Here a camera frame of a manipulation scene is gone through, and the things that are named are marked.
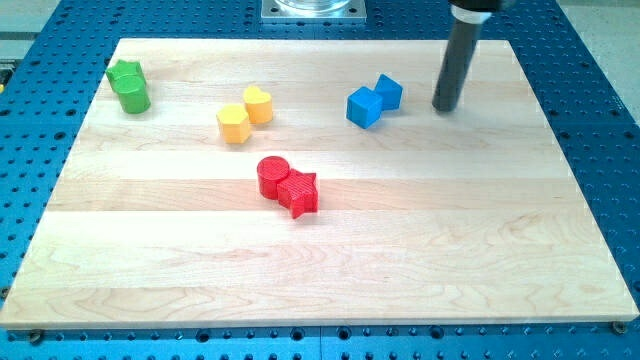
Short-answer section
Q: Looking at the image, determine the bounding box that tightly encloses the red cylinder block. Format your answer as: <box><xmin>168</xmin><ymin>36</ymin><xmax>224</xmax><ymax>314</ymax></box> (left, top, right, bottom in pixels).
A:
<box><xmin>257</xmin><ymin>156</ymin><xmax>290</xmax><ymax>200</ymax></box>

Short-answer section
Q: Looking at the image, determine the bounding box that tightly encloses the green star block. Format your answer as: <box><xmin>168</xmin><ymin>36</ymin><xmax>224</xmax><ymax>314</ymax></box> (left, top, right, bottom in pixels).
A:
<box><xmin>105</xmin><ymin>60</ymin><xmax>146</xmax><ymax>91</ymax></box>

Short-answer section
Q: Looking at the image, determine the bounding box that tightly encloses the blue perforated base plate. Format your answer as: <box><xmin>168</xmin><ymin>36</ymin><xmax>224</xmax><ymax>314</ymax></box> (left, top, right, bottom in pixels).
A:
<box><xmin>1</xmin><ymin>0</ymin><xmax>639</xmax><ymax>359</ymax></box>

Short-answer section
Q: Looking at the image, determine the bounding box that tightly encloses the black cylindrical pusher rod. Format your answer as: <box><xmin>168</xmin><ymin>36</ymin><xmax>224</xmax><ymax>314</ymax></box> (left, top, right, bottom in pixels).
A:
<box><xmin>432</xmin><ymin>20</ymin><xmax>482</xmax><ymax>112</ymax></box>

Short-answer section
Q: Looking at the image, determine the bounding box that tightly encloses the yellow heart block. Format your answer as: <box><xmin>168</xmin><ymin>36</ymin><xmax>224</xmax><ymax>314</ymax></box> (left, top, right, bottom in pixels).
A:
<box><xmin>243</xmin><ymin>86</ymin><xmax>273</xmax><ymax>124</ymax></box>

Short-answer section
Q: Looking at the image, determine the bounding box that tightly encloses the blue diamond block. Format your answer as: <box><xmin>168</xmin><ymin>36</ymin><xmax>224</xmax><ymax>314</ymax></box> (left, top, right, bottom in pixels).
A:
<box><xmin>374</xmin><ymin>74</ymin><xmax>403</xmax><ymax>111</ymax></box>

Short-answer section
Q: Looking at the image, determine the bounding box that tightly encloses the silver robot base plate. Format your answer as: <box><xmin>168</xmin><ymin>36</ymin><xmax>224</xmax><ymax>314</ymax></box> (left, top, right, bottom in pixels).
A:
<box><xmin>260</xmin><ymin>0</ymin><xmax>367</xmax><ymax>23</ymax></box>

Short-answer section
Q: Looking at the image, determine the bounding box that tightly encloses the black robot arm end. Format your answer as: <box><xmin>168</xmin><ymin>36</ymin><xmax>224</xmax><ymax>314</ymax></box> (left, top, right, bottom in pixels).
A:
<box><xmin>449</xmin><ymin>0</ymin><xmax>517</xmax><ymax>25</ymax></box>

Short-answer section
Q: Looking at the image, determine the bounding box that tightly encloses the green cylinder block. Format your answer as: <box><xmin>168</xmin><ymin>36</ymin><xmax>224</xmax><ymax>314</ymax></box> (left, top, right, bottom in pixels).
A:
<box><xmin>114</xmin><ymin>75</ymin><xmax>151</xmax><ymax>114</ymax></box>

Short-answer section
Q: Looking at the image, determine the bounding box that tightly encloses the red star block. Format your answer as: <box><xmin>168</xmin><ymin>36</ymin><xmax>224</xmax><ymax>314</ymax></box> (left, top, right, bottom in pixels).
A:
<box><xmin>277</xmin><ymin>169</ymin><xmax>319</xmax><ymax>219</ymax></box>

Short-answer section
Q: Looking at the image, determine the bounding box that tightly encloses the wooden board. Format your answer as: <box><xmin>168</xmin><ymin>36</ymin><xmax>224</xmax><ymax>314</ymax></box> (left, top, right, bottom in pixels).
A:
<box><xmin>1</xmin><ymin>38</ymin><xmax>638</xmax><ymax>329</ymax></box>

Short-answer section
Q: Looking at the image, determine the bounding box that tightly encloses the yellow hexagon block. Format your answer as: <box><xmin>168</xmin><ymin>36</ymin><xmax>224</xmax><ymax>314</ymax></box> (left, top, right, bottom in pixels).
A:
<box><xmin>216</xmin><ymin>104</ymin><xmax>251</xmax><ymax>144</ymax></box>

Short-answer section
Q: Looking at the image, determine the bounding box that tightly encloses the blue cube block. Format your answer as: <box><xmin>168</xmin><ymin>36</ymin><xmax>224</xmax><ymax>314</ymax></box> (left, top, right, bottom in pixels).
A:
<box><xmin>346</xmin><ymin>87</ymin><xmax>383</xmax><ymax>129</ymax></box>

